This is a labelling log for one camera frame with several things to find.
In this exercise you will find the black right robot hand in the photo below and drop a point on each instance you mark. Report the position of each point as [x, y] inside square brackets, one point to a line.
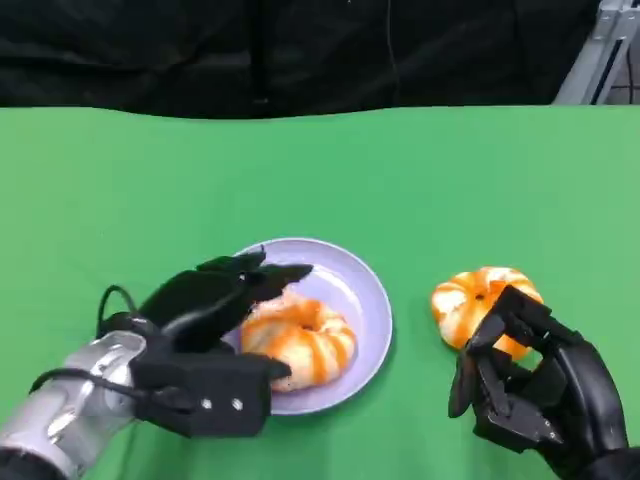
[575, 385]

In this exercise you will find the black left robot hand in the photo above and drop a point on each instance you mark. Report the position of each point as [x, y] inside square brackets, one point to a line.
[195, 310]

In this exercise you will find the orange and white toy bread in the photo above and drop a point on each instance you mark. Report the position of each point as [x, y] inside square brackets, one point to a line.
[320, 345]
[460, 310]

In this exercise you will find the lilac plate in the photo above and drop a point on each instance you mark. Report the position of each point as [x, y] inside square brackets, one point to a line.
[360, 300]

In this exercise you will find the green table cloth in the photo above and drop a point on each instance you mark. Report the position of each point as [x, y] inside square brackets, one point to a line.
[320, 180]

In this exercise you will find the black backdrop curtain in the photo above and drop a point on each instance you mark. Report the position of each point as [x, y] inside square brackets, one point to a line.
[250, 55]

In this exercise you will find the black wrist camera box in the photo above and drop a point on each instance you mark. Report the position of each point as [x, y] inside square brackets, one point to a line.
[220, 395]

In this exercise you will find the aluminium frame profile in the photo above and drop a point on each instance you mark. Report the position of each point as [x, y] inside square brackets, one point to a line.
[600, 55]

